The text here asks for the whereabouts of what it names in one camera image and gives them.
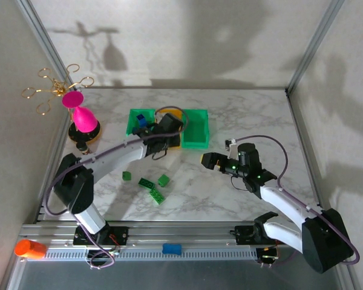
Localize small dark bottle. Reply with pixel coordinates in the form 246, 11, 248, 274
76, 141, 93, 156

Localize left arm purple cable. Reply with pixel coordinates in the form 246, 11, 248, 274
43, 105, 189, 269

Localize grey slotted cable duct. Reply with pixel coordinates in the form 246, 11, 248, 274
44, 249, 258, 261

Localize pink plastic wine glass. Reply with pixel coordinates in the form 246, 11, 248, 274
62, 91, 98, 134

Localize orange plastic bin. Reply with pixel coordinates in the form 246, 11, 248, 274
155, 109, 183, 150

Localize orange cylinder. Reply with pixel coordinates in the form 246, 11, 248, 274
14, 239, 48, 260

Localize green plastic bin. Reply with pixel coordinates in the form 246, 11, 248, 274
180, 108, 212, 150
126, 108, 157, 137

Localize small blue bone-shaped object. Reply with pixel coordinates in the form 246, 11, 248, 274
162, 242, 183, 255

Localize aluminium frame profile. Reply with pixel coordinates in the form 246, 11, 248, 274
284, 0, 347, 96
19, 222, 326, 246
15, 0, 81, 91
0, 87, 79, 290
286, 89, 363, 290

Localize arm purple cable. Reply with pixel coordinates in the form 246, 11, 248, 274
43, 105, 189, 269
231, 135, 361, 268

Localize thin red base wires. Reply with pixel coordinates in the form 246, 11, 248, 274
108, 233, 122, 253

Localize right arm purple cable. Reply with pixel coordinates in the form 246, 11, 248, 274
231, 135, 361, 268

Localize dark green lego plate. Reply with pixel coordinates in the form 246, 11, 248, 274
138, 178, 156, 190

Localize long green lego brick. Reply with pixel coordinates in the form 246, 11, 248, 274
149, 187, 166, 205

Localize gold glass holder stand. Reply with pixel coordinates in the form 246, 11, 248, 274
20, 62, 103, 143

